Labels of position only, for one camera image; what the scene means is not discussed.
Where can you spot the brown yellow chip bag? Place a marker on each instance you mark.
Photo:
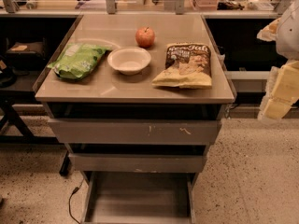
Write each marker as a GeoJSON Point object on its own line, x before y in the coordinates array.
{"type": "Point", "coordinates": [187, 66]}

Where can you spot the dark bag with label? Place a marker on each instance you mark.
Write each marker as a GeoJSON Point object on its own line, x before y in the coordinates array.
{"type": "Point", "coordinates": [31, 56]}

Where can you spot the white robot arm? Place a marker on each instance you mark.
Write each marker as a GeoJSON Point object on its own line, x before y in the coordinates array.
{"type": "Point", "coordinates": [285, 31]}

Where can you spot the red apple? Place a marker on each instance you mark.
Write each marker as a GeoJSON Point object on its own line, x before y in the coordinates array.
{"type": "Point", "coordinates": [144, 37]}

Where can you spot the grey middle drawer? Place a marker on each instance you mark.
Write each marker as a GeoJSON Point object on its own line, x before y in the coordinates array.
{"type": "Point", "coordinates": [139, 158]}

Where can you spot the white bowl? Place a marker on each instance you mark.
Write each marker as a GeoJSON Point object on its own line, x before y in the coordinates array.
{"type": "Point", "coordinates": [129, 61]}

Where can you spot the black table stand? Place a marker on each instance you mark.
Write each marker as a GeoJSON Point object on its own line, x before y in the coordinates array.
{"type": "Point", "coordinates": [13, 108]}

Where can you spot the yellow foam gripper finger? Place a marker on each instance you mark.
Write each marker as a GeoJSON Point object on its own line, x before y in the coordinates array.
{"type": "Point", "coordinates": [281, 91]}

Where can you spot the grey drawer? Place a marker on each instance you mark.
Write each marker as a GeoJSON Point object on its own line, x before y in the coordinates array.
{"type": "Point", "coordinates": [139, 158]}
{"type": "Point", "coordinates": [136, 131]}
{"type": "Point", "coordinates": [139, 198]}

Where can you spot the grey top drawer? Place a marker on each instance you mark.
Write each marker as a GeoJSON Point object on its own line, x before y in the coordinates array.
{"type": "Point", "coordinates": [136, 131]}

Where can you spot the green chip bag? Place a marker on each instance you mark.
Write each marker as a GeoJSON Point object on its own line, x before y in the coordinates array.
{"type": "Point", "coordinates": [78, 60]}

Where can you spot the grey bottom drawer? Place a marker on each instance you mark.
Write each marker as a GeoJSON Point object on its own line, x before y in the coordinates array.
{"type": "Point", "coordinates": [139, 198]}

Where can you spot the grey drawer cabinet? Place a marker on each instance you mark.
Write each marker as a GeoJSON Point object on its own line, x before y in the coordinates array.
{"type": "Point", "coordinates": [108, 94]}

